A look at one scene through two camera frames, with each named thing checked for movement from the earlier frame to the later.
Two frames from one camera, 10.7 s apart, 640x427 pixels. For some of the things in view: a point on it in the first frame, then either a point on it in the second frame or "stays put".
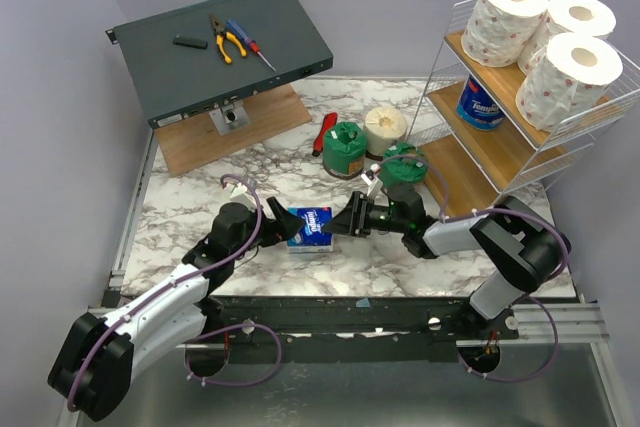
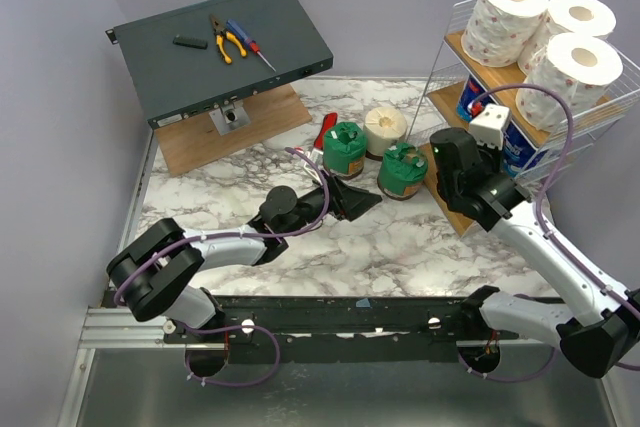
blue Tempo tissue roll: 475,110 stays put
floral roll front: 568,14 stays put
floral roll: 503,20 stays put
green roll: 402,164 stays put
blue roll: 311,238 -> 519,151
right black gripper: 358,213 -> 445,187
